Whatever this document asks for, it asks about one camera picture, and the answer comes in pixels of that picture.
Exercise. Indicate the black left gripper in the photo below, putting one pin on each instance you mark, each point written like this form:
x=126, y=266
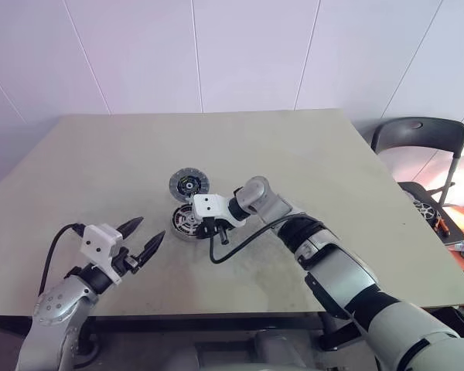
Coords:
x=125, y=263

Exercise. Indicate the small silver spoked wheel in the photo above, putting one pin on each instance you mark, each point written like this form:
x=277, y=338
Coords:
x=426, y=210

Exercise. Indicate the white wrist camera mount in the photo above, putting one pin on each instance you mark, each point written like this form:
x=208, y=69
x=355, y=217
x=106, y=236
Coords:
x=96, y=241
x=209, y=205

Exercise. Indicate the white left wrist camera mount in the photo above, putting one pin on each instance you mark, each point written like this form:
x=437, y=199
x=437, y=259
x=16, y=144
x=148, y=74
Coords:
x=96, y=241

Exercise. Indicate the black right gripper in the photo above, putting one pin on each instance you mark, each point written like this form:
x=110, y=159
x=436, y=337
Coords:
x=210, y=225

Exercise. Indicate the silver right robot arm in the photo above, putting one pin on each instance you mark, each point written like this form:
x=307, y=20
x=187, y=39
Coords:
x=332, y=263

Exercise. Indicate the grey grinding disc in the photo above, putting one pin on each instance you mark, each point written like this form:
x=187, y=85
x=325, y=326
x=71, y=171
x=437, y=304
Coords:
x=181, y=185

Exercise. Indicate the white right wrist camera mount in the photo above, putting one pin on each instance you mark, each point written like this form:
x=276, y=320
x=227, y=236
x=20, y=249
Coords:
x=209, y=205

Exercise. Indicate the black and white disc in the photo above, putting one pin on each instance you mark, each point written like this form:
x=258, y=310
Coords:
x=181, y=236

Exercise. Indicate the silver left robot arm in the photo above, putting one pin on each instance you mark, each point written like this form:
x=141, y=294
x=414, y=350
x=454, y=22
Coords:
x=58, y=305

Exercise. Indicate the black rimmed silver spoked rotor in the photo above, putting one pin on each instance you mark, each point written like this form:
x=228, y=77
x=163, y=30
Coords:
x=186, y=221

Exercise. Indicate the black folding chair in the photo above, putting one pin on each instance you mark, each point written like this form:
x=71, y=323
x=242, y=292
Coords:
x=421, y=131

